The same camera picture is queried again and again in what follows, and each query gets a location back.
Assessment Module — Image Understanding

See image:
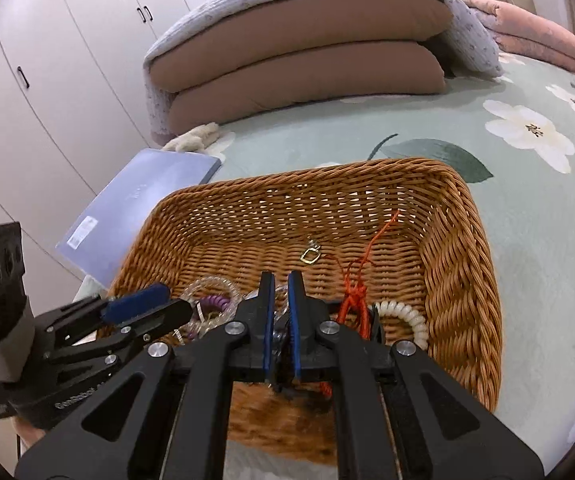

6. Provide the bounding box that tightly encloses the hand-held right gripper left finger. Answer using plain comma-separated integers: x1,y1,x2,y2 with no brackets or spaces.
15,272,275,480

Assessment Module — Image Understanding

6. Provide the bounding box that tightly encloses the brown wicker basket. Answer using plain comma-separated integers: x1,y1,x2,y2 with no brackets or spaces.
102,157,504,464

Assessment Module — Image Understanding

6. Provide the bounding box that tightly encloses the blue plastic folder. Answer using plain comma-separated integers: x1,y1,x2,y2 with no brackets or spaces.
55,148,223,287

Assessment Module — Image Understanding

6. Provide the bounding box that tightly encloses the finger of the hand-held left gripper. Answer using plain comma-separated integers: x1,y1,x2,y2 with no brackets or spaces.
46,336,151,367
35,282,194,342

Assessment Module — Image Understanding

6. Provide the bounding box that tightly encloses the small gold pendant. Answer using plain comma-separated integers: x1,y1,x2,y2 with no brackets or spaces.
299,241,322,266

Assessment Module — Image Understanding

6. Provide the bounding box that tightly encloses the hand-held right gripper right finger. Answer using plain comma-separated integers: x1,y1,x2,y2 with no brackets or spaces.
288,270,544,480

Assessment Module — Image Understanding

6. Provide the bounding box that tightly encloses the green floral bedsheet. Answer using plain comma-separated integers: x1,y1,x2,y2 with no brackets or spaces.
75,50,575,480

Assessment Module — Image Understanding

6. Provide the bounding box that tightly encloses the white wardrobe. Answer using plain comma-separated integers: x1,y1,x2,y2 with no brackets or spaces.
0,0,248,306

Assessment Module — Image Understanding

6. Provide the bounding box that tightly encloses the folded pink quilt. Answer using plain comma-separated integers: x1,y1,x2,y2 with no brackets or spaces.
462,0,575,77

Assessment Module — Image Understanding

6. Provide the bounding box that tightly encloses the red knotted cord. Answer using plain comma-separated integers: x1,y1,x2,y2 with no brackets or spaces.
323,210,401,397

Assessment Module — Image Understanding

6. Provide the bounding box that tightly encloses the clear spiral hair tie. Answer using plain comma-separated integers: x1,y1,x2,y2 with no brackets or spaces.
175,275,244,347

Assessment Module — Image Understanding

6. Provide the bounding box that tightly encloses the silver chain bracelet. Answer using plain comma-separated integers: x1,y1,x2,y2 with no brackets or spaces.
246,282,294,361

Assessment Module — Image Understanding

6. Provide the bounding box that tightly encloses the folded brown grey quilt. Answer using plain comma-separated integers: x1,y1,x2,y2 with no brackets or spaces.
142,0,506,147

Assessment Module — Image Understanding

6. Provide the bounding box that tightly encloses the cream plush toy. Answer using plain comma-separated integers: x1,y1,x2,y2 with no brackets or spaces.
162,122,236,154

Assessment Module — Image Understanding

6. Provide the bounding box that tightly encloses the purple coil hair tie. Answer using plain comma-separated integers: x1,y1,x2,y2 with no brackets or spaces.
194,294,231,320

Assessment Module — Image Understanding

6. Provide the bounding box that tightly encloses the white coil hair tie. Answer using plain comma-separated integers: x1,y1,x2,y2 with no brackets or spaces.
371,300,428,352

